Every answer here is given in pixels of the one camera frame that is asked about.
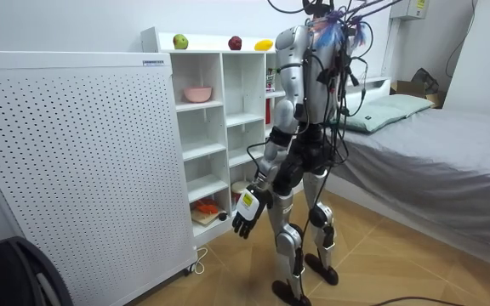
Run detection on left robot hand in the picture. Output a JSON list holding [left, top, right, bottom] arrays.
[[231, 183, 275, 241]]

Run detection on white jar with red band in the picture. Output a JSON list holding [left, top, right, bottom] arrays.
[[231, 180, 252, 205]]

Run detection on orange carrot soft toy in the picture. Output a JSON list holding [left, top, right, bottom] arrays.
[[194, 199, 219, 215]]

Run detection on wooden cutting board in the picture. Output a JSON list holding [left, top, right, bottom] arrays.
[[191, 207, 222, 228]]

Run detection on robot legs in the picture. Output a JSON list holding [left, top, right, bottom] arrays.
[[265, 164, 340, 306]]

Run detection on white shelf unit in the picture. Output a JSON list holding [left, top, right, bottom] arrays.
[[140, 26, 288, 248]]

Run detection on pink bowl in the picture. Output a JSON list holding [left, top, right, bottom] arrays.
[[183, 86, 214, 104]]

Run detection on robot body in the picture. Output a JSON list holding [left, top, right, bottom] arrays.
[[285, 0, 372, 197]]

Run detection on pale green pillow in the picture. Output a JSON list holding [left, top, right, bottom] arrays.
[[370, 93, 436, 119], [341, 103, 404, 135]]

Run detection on white perforated panel cabinet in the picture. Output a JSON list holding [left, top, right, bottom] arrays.
[[0, 50, 198, 306]]

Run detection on green apple soft toy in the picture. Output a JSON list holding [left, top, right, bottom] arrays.
[[172, 33, 190, 51]]

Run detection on brown cardboard box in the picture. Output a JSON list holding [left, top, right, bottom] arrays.
[[390, 79, 444, 109]]

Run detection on grey bed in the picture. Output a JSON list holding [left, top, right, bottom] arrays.
[[324, 76, 490, 276]]

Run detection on black bag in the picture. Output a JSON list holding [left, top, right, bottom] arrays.
[[410, 67, 440, 95]]

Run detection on black chair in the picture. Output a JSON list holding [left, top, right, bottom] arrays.
[[0, 235, 74, 306]]

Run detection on white wardrobe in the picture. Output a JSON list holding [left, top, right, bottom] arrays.
[[442, 0, 490, 118]]

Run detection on white floor cable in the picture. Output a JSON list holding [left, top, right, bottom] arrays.
[[189, 246, 209, 275]]

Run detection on black floor cable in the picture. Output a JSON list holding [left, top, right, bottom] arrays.
[[370, 296, 467, 306]]

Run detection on cable bundle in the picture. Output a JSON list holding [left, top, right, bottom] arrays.
[[265, 0, 404, 50]]

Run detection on grey wall box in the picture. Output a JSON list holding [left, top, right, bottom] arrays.
[[389, 0, 430, 21]]

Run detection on black wall cable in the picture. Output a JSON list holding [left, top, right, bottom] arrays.
[[445, 0, 478, 79]]

